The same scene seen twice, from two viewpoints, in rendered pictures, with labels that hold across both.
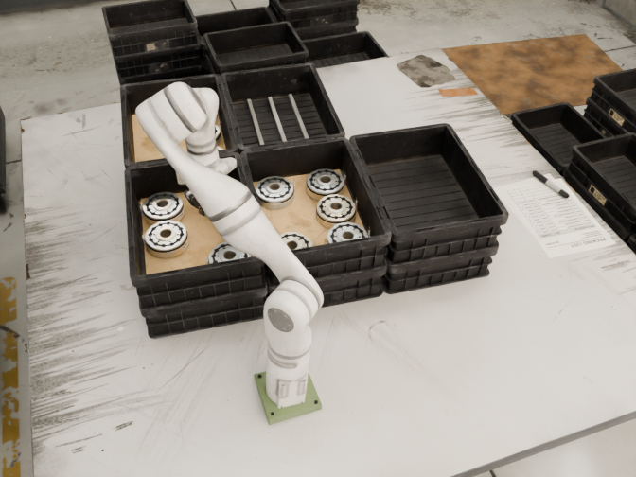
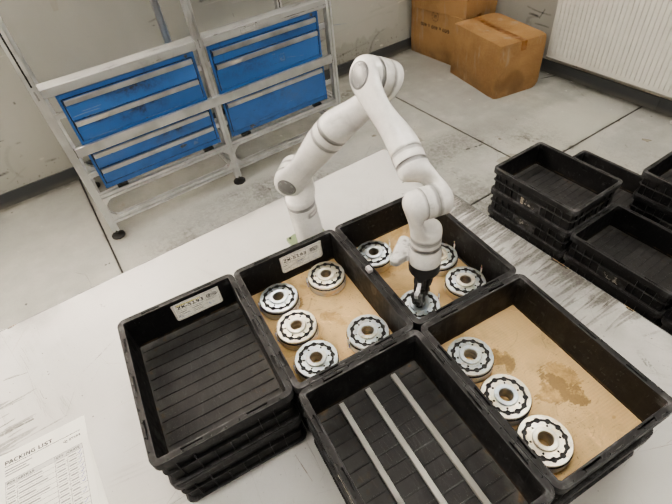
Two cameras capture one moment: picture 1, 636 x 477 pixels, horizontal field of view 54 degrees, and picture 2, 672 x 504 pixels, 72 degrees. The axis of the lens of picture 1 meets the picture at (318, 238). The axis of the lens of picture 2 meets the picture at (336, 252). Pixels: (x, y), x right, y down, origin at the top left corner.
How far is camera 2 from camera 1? 1.91 m
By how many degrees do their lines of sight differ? 89
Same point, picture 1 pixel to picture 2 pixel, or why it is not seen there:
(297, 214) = (337, 324)
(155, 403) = not seen: hidden behind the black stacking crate
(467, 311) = not seen: hidden behind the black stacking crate
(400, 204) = (231, 368)
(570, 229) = (40, 468)
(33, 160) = not seen: outside the picture
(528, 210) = (78, 488)
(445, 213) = (183, 370)
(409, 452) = (231, 235)
